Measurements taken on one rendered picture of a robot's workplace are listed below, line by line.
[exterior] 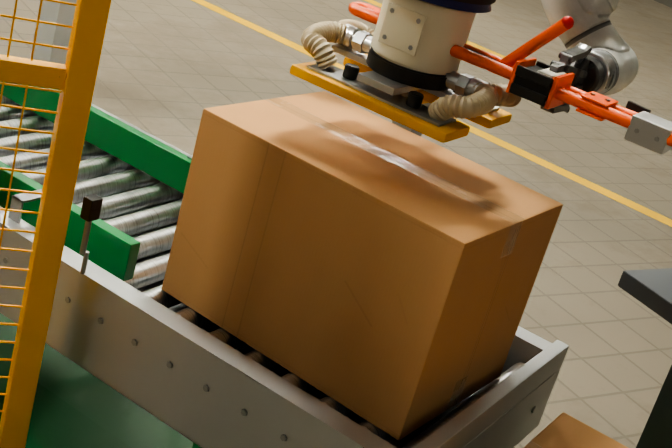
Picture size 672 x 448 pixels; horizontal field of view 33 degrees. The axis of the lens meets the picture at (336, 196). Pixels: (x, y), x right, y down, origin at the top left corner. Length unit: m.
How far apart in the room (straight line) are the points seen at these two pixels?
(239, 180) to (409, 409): 0.53
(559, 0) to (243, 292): 0.84
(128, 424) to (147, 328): 0.76
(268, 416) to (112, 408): 0.96
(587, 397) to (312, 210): 1.82
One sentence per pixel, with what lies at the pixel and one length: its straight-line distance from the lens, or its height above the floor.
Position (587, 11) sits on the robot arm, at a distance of 2.28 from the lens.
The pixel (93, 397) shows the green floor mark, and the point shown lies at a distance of 2.94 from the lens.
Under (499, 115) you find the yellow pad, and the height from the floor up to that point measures 1.08.
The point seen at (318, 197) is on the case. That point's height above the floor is 0.90.
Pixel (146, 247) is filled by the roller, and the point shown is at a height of 0.54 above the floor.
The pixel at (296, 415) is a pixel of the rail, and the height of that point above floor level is 0.58.
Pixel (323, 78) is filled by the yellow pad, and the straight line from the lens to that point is 2.06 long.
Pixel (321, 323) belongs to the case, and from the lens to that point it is 2.07.
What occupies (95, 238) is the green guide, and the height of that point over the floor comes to 0.61.
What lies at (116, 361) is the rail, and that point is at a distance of 2.22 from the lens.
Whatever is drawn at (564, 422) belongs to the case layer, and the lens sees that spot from 2.32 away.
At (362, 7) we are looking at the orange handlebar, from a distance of 2.15.
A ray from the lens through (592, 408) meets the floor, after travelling 3.62.
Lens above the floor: 1.63
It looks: 21 degrees down
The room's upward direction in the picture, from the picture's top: 16 degrees clockwise
